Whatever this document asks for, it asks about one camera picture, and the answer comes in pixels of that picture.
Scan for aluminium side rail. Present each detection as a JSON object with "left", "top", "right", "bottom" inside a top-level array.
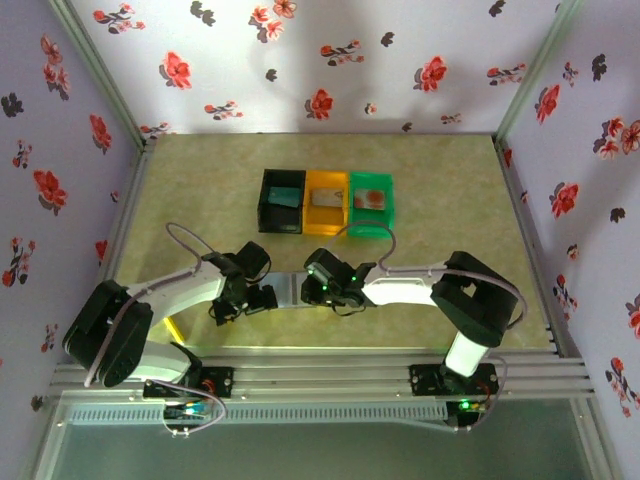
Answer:
[
  {"left": 493, "top": 135, "right": 566, "bottom": 357},
  {"left": 79, "top": 139, "right": 157, "bottom": 361}
]

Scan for white card red circles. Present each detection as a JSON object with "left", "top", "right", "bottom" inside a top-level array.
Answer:
[{"left": 353, "top": 188, "right": 387, "bottom": 211}]

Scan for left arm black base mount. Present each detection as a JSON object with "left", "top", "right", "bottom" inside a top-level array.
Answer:
[{"left": 143, "top": 366, "right": 235, "bottom": 401}]

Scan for teal plastic card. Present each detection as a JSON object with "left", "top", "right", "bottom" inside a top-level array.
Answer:
[{"left": 268, "top": 185, "right": 301, "bottom": 208}]

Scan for yellow plastic bin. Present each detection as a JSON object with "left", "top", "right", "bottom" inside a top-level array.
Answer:
[{"left": 302, "top": 169, "right": 351, "bottom": 237}]

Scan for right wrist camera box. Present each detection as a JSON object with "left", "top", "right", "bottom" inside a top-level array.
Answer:
[{"left": 305, "top": 249, "right": 334, "bottom": 281}]

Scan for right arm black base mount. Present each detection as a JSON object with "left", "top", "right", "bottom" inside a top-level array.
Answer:
[{"left": 408, "top": 363, "right": 501, "bottom": 399}]

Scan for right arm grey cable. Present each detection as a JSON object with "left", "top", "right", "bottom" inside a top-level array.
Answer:
[{"left": 317, "top": 222, "right": 529, "bottom": 434}]

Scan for beige plastic card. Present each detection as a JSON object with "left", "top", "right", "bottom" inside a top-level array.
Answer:
[{"left": 312, "top": 188, "right": 346, "bottom": 208}]

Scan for grey card holder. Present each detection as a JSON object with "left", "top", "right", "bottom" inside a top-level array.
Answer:
[{"left": 269, "top": 271, "right": 321, "bottom": 312}]

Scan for green plastic bin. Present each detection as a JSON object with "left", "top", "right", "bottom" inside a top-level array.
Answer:
[{"left": 347, "top": 171, "right": 396, "bottom": 242}]

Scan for black plastic bin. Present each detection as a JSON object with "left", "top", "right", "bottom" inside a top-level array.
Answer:
[{"left": 258, "top": 168, "right": 307, "bottom": 235}]

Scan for yellow strip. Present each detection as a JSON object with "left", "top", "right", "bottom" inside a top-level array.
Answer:
[{"left": 162, "top": 314, "right": 187, "bottom": 345}]

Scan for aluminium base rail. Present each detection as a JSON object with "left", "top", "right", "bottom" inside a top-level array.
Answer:
[{"left": 49, "top": 349, "right": 596, "bottom": 401}]

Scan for grey slotted cable duct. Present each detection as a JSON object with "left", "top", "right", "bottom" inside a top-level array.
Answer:
[{"left": 64, "top": 402, "right": 449, "bottom": 427}]

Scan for aluminium corner post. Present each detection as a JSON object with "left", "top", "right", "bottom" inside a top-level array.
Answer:
[
  {"left": 494, "top": 0, "right": 586, "bottom": 144},
  {"left": 47, "top": 0, "right": 151, "bottom": 149}
]

